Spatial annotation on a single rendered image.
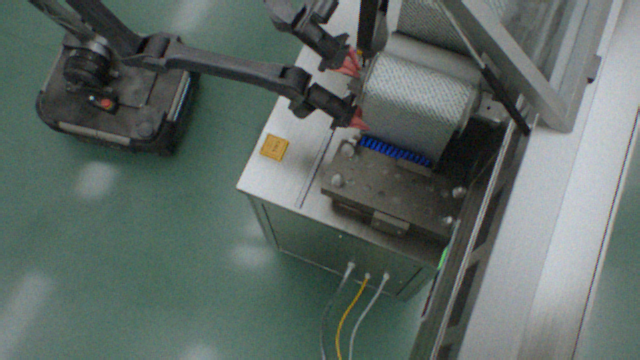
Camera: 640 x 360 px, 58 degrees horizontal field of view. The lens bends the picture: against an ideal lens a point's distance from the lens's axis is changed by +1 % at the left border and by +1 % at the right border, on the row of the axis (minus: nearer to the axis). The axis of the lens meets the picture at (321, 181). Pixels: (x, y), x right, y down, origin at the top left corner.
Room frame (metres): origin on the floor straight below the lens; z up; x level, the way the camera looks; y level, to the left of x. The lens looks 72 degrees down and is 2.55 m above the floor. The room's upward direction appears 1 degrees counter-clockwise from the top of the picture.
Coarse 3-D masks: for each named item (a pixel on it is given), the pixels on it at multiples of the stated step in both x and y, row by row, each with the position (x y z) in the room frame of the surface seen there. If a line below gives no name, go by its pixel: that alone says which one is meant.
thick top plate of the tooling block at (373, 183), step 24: (336, 168) 0.54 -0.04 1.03; (360, 168) 0.54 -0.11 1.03; (384, 168) 0.54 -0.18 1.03; (336, 192) 0.47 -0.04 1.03; (360, 192) 0.47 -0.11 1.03; (384, 192) 0.47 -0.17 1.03; (408, 192) 0.47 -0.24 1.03; (432, 192) 0.47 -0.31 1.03; (408, 216) 0.40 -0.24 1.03; (432, 216) 0.40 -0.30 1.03; (456, 216) 0.40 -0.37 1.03
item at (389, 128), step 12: (372, 120) 0.64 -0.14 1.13; (384, 120) 0.63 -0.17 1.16; (396, 120) 0.62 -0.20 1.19; (360, 132) 0.65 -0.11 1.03; (372, 132) 0.64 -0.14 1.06; (384, 132) 0.63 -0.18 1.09; (396, 132) 0.61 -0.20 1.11; (408, 132) 0.60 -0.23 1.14; (420, 132) 0.59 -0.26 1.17; (432, 132) 0.58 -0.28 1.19; (396, 144) 0.61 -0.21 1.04; (408, 144) 0.60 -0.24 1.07; (420, 144) 0.59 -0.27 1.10; (432, 144) 0.57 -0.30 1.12; (444, 144) 0.56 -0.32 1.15; (420, 156) 0.58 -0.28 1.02; (432, 156) 0.57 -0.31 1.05
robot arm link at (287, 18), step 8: (312, 0) 0.85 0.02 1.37; (320, 0) 0.84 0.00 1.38; (328, 0) 0.84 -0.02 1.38; (336, 0) 0.85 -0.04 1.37; (280, 8) 0.82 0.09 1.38; (288, 8) 0.82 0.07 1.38; (304, 8) 0.84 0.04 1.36; (312, 8) 0.83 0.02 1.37; (320, 8) 0.82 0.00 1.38; (328, 8) 0.83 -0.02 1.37; (336, 8) 0.84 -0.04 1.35; (280, 16) 0.80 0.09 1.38; (288, 16) 0.80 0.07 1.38; (296, 16) 0.81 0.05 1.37; (320, 16) 0.81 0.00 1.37; (328, 16) 0.81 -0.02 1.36; (288, 24) 0.79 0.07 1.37; (296, 24) 0.81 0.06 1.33; (288, 32) 0.81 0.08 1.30
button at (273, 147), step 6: (270, 138) 0.68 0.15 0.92; (276, 138) 0.68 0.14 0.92; (282, 138) 0.68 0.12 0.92; (264, 144) 0.66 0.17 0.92; (270, 144) 0.66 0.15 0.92; (276, 144) 0.66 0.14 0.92; (282, 144) 0.66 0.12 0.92; (264, 150) 0.64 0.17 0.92; (270, 150) 0.64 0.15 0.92; (276, 150) 0.64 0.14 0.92; (282, 150) 0.64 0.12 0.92; (264, 156) 0.63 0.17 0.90; (270, 156) 0.62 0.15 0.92; (276, 156) 0.62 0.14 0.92; (282, 156) 0.63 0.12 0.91
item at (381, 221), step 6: (378, 216) 0.41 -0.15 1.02; (384, 216) 0.41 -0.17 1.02; (390, 216) 0.40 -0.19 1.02; (372, 222) 0.40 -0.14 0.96; (378, 222) 0.40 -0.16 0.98; (384, 222) 0.39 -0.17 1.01; (390, 222) 0.39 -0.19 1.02; (396, 222) 0.39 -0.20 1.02; (402, 222) 0.39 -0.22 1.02; (378, 228) 0.40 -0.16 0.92; (384, 228) 0.39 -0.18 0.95; (390, 228) 0.38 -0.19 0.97; (396, 228) 0.38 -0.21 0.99; (402, 228) 0.37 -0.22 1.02; (396, 234) 0.37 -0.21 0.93; (402, 234) 0.37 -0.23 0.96
